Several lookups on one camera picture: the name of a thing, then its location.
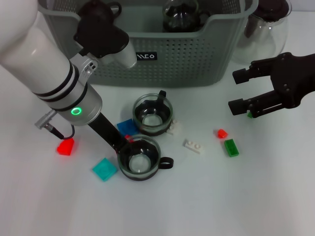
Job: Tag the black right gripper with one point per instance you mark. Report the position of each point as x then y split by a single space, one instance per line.
295 78

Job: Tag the bright red sloped brick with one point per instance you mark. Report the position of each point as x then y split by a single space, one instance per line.
65 148

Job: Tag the glass teacup with black sleeve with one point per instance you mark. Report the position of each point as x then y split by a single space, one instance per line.
137 164
180 19
145 105

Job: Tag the white two-stud plate brick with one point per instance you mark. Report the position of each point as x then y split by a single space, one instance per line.
173 129
194 147

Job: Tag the grey perforated storage bin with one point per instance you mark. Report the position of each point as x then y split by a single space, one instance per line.
184 61

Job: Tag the small red brick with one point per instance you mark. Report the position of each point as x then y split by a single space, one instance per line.
128 136
222 133

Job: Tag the green notched brick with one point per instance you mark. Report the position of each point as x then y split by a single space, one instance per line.
250 115

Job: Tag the blue square plate brick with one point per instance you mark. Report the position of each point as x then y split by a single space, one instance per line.
126 126

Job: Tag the teal square plate brick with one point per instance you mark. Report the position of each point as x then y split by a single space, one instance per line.
104 169

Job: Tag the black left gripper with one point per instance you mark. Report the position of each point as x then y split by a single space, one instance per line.
108 130

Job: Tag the glass carafe with black lid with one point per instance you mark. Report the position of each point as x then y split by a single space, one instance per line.
265 37

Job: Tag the green rectangular brick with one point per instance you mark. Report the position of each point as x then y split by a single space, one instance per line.
231 148

